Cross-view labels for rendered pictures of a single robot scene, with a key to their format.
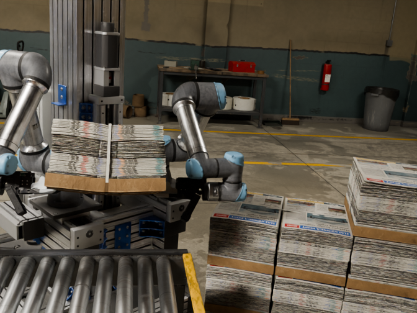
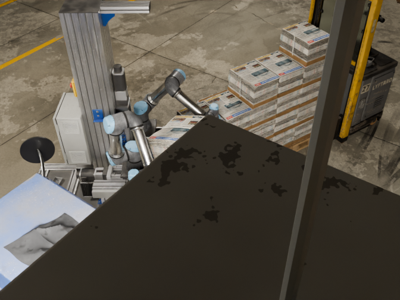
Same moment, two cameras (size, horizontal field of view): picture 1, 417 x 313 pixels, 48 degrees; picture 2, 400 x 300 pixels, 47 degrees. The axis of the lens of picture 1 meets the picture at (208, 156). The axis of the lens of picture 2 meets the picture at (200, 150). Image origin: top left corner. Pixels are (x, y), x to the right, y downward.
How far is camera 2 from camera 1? 266 cm
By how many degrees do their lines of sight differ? 45
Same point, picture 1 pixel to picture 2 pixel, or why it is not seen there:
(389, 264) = (265, 111)
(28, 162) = (119, 161)
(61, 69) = (93, 102)
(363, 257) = (256, 114)
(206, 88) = (179, 77)
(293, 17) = not seen: outside the picture
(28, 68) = (134, 122)
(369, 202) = (257, 94)
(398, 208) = (266, 90)
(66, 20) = (96, 75)
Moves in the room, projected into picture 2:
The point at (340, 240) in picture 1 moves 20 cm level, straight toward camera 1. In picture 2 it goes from (248, 113) to (261, 125)
